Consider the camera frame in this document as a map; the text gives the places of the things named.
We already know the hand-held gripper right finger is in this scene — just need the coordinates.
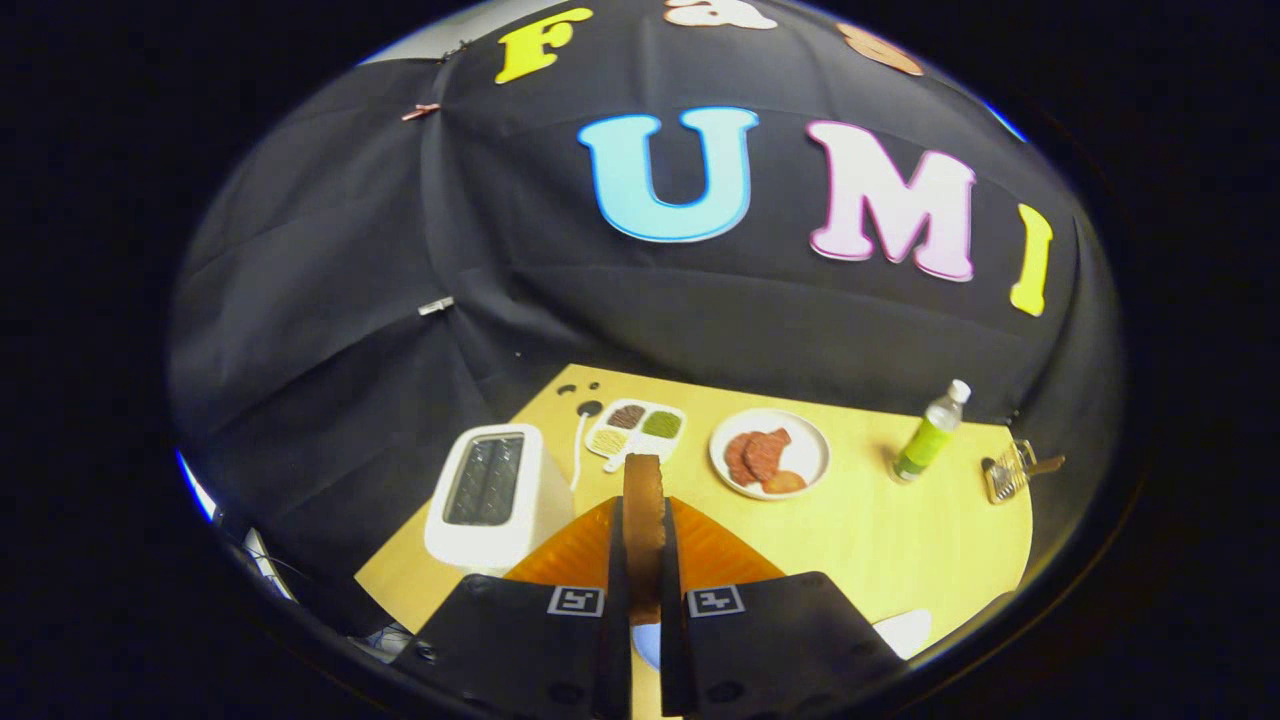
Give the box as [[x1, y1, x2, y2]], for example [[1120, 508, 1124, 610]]
[[658, 495, 906, 720]]

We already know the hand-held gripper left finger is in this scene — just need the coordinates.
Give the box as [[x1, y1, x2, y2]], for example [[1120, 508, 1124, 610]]
[[395, 495, 633, 720]]

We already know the brown toast slice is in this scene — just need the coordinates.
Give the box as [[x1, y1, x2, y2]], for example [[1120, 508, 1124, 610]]
[[622, 453, 667, 626]]

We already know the white toaster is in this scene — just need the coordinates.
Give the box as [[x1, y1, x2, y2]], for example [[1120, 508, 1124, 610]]
[[424, 424, 576, 576]]

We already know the dark red meat patty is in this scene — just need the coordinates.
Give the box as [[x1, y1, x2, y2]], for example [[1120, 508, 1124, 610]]
[[743, 428, 793, 483], [724, 432, 766, 488]]

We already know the white divided condiment dish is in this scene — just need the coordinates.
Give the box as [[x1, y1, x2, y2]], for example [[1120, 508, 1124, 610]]
[[585, 399, 688, 473]]

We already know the white square plate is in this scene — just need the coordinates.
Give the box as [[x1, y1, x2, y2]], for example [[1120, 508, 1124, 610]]
[[872, 608, 934, 661]]

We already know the round cream plate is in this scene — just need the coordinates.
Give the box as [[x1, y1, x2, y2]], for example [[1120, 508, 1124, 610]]
[[709, 408, 831, 501]]

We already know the green label drink bottle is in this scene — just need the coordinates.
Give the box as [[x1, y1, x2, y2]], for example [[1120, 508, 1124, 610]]
[[891, 379, 972, 485]]

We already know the white toaster cable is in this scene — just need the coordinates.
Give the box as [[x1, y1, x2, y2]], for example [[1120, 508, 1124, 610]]
[[569, 412, 593, 493]]

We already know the wire rack with wooden handle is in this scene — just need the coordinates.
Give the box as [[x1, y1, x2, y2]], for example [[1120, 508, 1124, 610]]
[[981, 438, 1067, 505]]

